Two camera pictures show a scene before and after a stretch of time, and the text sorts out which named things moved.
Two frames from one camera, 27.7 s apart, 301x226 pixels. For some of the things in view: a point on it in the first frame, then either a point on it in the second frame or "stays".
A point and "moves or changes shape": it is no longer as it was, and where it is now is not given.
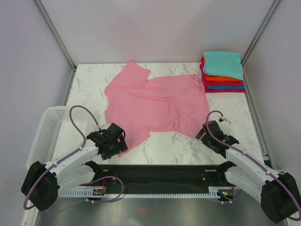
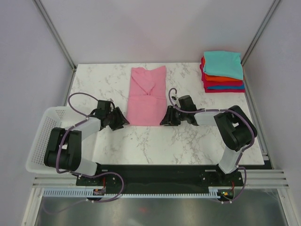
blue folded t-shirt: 242,86 stays
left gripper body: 116,148 to 109,116
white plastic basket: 61,130 stays
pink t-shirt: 136,106 moves or changes shape
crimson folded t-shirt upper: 207,83 stays
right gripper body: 206,141 to 182,115
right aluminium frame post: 275,4 stays
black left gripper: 162,177 stays
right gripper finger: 200,133 to 169,119
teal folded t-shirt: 222,63 stays
